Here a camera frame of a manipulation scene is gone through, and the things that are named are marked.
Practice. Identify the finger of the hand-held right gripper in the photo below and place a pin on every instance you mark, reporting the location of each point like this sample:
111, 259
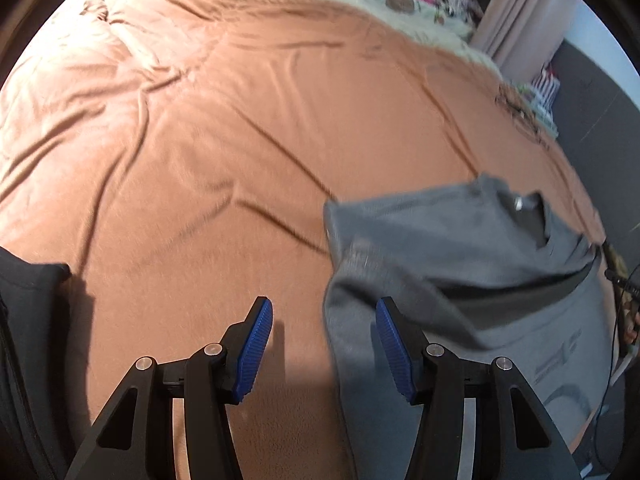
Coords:
620, 278

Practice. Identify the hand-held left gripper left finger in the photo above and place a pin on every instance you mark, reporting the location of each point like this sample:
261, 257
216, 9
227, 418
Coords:
255, 345

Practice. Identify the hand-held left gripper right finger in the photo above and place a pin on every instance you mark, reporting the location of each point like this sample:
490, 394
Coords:
395, 355

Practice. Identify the grey t-shirt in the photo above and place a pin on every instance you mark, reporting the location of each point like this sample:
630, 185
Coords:
450, 260

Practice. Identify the dark grey furniture panel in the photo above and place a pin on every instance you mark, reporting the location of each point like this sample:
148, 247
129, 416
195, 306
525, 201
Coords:
600, 125

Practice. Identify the orange fleece blanket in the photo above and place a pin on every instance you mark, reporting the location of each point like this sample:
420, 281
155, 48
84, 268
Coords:
200, 160

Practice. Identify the striped paper bag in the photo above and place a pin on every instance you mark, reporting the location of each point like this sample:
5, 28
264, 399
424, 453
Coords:
545, 85

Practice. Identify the folded black garment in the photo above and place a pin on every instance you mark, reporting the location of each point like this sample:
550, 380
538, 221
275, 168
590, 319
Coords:
25, 335

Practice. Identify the beige curtain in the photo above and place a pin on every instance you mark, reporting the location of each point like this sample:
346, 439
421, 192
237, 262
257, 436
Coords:
520, 10

